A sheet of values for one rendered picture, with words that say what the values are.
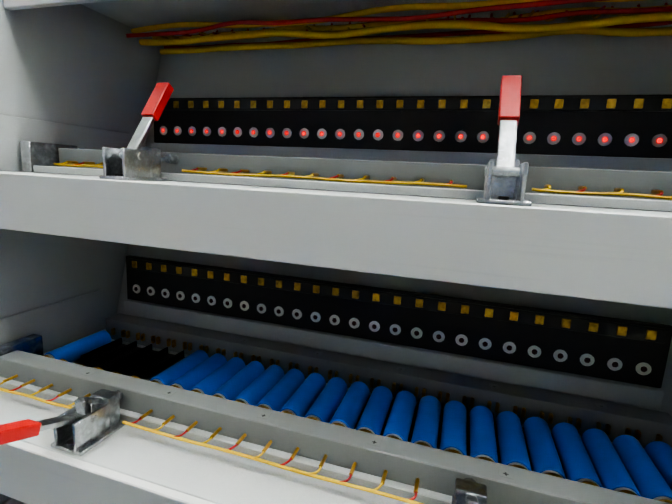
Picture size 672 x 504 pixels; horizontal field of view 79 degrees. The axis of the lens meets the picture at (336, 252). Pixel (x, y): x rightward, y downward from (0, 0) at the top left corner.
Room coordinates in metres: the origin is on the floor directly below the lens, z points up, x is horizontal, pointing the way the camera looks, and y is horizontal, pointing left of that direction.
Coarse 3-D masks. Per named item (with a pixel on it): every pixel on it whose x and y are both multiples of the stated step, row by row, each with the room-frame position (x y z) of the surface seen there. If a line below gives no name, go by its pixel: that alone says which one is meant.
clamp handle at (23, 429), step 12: (84, 408) 0.30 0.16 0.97; (24, 420) 0.27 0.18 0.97; (48, 420) 0.28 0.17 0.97; (60, 420) 0.28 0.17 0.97; (72, 420) 0.29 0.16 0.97; (0, 432) 0.24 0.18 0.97; (12, 432) 0.25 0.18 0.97; (24, 432) 0.26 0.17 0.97; (36, 432) 0.27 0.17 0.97; (0, 444) 0.25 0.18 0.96
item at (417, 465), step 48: (0, 384) 0.36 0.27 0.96; (48, 384) 0.36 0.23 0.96; (96, 384) 0.34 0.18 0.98; (144, 384) 0.34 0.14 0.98; (240, 432) 0.31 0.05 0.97; (288, 432) 0.29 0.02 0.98; (336, 432) 0.29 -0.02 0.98; (336, 480) 0.27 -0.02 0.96; (384, 480) 0.27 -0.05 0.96; (432, 480) 0.27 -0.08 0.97; (480, 480) 0.26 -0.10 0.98; (528, 480) 0.25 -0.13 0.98
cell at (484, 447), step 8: (472, 408) 0.34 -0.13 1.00; (480, 408) 0.34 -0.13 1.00; (472, 416) 0.33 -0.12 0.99; (480, 416) 0.33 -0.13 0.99; (488, 416) 0.33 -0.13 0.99; (472, 424) 0.32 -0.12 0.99; (480, 424) 0.32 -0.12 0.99; (488, 424) 0.32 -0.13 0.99; (472, 432) 0.31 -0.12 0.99; (480, 432) 0.31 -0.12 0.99; (488, 432) 0.31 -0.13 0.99; (472, 440) 0.30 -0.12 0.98; (480, 440) 0.30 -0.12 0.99; (488, 440) 0.30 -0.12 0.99; (472, 448) 0.29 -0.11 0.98; (480, 448) 0.29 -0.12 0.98; (488, 448) 0.29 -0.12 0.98; (496, 448) 0.30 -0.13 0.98; (472, 456) 0.29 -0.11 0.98; (480, 456) 0.29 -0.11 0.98; (488, 456) 0.28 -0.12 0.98; (496, 456) 0.29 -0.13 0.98
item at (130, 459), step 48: (0, 336) 0.39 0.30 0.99; (48, 336) 0.44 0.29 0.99; (288, 336) 0.43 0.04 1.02; (336, 336) 0.42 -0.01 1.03; (528, 384) 0.37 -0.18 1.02; (576, 384) 0.35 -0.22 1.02; (624, 384) 0.34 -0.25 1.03; (48, 432) 0.32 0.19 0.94; (144, 432) 0.32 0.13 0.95; (0, 480) 0.31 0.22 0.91; (48, 480) 0.30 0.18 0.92; (96, 480) 0.28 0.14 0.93; (144, 480) 0.27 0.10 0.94; (192, 480) 0.28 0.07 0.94; (240, 480) 0.28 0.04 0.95; (288, 480) 0.28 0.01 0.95
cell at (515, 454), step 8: (504, 416) 0.33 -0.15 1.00; (512, 416) 0.33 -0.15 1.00; (496, 424) 0.33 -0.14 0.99; (504, 424) 0.32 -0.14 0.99; (512, 424) 0.32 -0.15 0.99; (520, 424) 0.32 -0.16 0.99; (504, 432) 0.31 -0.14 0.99; (512, 432) 0.31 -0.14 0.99; (520, 432) 0.31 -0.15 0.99; (504, 440) 0.30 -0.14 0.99; (512, 440) 0.30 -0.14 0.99; (520, 440) 0.30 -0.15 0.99; (504, 448) 0.29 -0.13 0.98; (512, 448) 0.29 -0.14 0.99; (520, 448) 0.29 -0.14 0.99; (504, 456) 0.29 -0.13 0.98; (512, 456) 0.28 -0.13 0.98; (520, 456) 0.28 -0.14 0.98; (512, 464) 0.28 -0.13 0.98; (520, 464) 0.28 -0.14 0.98; (528, 464) 0.28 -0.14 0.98
